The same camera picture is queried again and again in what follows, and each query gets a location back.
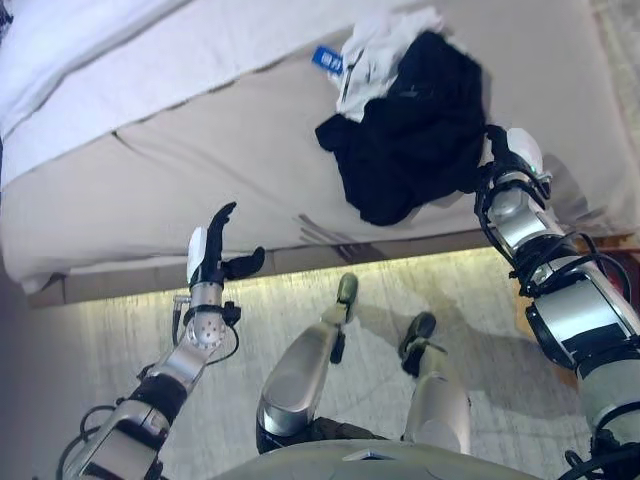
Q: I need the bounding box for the brown upholstered bed base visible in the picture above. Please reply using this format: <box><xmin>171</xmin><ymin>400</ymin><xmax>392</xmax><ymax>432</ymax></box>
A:
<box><xmin>27</xmin><ymin>239</ymin><xmax>506</xmax><ymax>309</ymax></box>

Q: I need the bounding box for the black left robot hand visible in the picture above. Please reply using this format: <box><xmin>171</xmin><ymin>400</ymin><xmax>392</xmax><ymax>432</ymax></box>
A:
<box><xmin>185</xmin><ymin>201</ymin><xmax>266</xmax><ymax>289</ymax></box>

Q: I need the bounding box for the blue tag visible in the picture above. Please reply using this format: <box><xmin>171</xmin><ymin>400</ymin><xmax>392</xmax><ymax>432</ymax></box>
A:
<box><xmin>310</xmin><ymin>44</ymin><xmax>346</xmax><ymax>76</ymax></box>

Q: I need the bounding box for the white duvet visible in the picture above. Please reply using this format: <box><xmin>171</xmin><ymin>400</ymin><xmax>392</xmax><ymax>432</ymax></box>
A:
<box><xmin>0</xmin><ymin>0</ymin><xmax>191</xmax><ymax>126</ymax></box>

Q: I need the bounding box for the grey robot torso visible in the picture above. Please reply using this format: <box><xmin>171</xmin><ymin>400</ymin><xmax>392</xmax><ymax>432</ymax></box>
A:
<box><xmin>209</xmin><ymin>439</ymin><xmax>566</xmax><ymax>480</ymax></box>

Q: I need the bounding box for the silver right robot leg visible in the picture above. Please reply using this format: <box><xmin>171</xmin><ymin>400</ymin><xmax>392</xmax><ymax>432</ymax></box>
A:
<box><xmin>398</xmin><ymin>311</ymin><xmax>472</xmax><ymax>454</ymax></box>

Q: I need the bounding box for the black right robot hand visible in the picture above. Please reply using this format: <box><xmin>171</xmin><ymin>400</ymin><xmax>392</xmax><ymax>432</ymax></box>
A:
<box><xmin>479</xmin><ymin>124</ymin><xmax>551</xmax><ymax>176</ymax></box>

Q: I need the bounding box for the silver left robot leg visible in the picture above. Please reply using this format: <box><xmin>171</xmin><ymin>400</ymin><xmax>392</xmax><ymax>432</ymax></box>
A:
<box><xmin>255</xmin><ymin>272</ymin><xmax>360</xmax><ymax>454</ymax></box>

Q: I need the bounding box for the black garment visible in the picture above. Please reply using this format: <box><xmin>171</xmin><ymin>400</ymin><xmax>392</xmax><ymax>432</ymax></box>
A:
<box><xmin>314</xmin><ymin>30</ymin><xmax>494</xmax><ymax>227</ymax></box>

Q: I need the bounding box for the white textured blanket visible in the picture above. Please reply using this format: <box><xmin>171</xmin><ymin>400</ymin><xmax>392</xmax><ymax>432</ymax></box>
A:
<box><xmin>0</xmin><ymin>0</ymin><xmax>361</xmax><ymax>151</ymax></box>

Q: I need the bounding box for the silver robot leg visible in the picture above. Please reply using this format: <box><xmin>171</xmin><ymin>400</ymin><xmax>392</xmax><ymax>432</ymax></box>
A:
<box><xmin>398</xmin><ymin>311</ymin><xmax>472</xmax><ymax>454</ymax></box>
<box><xmin>255</xmin><ymin>272</ymin><xmax>360</xmax><ymax>454</ymax></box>

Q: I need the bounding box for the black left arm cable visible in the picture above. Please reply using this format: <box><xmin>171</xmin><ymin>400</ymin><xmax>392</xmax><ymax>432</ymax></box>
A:
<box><xmin>169</xmin><ymin>294</ymin><xmax>241</xmax><ymax>366</ymax></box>

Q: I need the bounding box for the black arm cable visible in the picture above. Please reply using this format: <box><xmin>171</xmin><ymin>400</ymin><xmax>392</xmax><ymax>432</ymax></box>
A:
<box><xmin>169</xmin><ymin>294</ymin><xmax>241</xmax><ymax>366</ymax></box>
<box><xmin>474</xmin><ymin>169</ymin><xmax>634</xmax><ymax>311</ymax></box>

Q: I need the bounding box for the large bed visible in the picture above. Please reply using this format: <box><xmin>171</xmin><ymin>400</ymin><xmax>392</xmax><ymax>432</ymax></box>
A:
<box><xmin>0</xmin><ymin>0</ymin><xmax>640</xmax><ymax>296</ymax></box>

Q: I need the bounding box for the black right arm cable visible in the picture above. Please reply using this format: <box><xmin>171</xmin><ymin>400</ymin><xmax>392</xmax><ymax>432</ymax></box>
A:
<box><xmin>474</xmin><ymin>169</ymin><xmax>634</xmax><ymax>311</ymax></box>

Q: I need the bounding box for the white garment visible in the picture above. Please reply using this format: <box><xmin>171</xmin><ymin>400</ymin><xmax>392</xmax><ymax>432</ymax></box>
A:
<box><xmin>333</xmin><ymin>5</ymin><xmax>445</xmax><ymax>124</ymax></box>

